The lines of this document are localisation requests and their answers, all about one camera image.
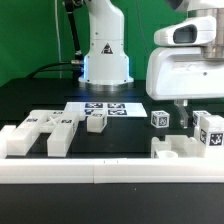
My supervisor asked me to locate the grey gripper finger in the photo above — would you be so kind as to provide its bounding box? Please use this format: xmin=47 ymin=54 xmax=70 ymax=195
xmin=174 ymin=99 xmax=189 ymax=129

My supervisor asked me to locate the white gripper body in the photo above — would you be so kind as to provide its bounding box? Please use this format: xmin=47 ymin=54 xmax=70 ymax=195
xmin=146 ymin=47 xmax=224 ymax=100

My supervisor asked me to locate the white chair seat part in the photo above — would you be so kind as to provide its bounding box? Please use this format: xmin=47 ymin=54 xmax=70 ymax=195
xmin=151 ymin=135 xmax=201 ymax=159

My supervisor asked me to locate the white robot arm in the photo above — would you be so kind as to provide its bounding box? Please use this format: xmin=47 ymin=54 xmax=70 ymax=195
xmin=79 ymin=0 xmax=224 ymax=117

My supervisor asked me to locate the white marker sheet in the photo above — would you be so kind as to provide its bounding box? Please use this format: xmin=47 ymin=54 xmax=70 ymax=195
xmin=64 ymin=102 xmax=147 ymax=117

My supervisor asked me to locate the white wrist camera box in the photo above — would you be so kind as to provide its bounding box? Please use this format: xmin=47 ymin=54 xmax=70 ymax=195
xmin=154 ymin=16 xmax=217 ymax=46

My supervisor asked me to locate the black cable bundle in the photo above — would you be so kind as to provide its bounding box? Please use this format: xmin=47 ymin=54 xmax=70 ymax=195
xmin=25 ymin=0 xmax=84 ymax=80

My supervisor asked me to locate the white chair back frame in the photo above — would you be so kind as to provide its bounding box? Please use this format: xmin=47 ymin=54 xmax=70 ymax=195
xmin=6 ymin=110 xmax=85 ymax=157

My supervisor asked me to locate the white U-shaped fence frame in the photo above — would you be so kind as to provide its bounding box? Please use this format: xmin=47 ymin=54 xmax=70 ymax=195
xmin=0 ymin=125 xmax=224 ymax=184

